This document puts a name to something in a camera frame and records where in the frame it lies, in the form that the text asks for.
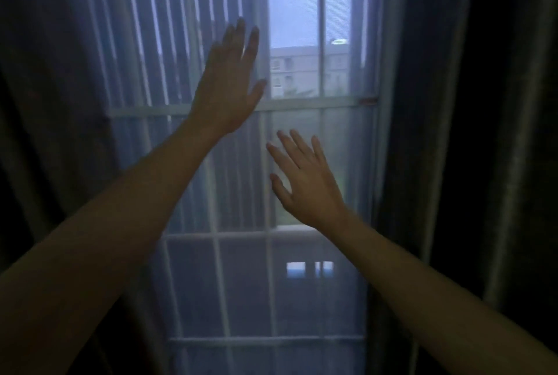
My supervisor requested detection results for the person's right hand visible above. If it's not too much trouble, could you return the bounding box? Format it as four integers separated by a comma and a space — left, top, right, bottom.
266, 128, 350, 232

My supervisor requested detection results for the person's left hand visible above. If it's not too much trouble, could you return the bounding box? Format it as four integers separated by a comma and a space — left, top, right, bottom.
187, 17, 268, 139

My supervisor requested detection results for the person's right forearm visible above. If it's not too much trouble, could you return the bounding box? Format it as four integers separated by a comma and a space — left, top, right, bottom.
323, 210, 558, 375

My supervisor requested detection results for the person's left forearm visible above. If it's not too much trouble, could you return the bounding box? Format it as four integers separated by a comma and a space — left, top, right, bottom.
0, 119, 219, 375

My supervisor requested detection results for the pale building outside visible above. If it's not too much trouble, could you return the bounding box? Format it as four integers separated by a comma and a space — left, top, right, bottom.
270, 44, 350, 99

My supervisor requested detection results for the white vertical slat screen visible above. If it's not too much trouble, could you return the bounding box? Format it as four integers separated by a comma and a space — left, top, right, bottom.
81, 0, 247, 107

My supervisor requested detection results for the white framed window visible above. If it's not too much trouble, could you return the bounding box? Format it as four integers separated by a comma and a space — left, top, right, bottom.
107, 0, 384, 375

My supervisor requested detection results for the sheer white curtain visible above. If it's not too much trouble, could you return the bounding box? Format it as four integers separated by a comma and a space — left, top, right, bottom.
78, 0, 395, 375

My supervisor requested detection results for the dark heavy curtain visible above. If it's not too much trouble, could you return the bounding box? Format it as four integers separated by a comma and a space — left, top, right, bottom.
368, 0, 558, 375
0, 0, 168, 375

